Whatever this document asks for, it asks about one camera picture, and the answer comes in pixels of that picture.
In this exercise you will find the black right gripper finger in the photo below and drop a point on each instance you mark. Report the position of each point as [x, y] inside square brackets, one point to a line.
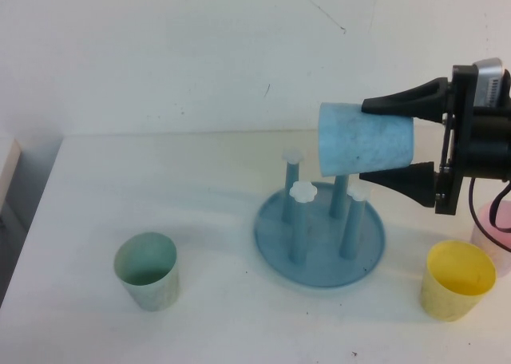
[411, 182]
[423, 100]

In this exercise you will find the pink plastic cup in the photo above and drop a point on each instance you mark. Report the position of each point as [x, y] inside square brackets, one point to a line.
[485, 254]

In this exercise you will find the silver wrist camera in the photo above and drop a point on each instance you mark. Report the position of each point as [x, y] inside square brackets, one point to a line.
[491, 80]

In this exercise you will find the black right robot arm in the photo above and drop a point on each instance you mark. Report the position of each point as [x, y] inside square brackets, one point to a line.
[504, 144]

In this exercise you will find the light blue plastic cup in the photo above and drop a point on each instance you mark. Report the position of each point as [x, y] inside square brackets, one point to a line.
[359, 140]

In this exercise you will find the blue cup stand white caps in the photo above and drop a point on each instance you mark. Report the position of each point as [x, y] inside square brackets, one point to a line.
[279, 240]

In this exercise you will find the green plastic cup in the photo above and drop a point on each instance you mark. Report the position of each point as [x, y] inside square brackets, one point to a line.
[151, 296]

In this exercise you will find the yellow plastic cup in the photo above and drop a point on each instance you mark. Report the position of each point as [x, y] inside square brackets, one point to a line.
[443, 300]

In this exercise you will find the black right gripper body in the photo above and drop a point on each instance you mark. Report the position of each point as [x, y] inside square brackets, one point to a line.
[463, 140]

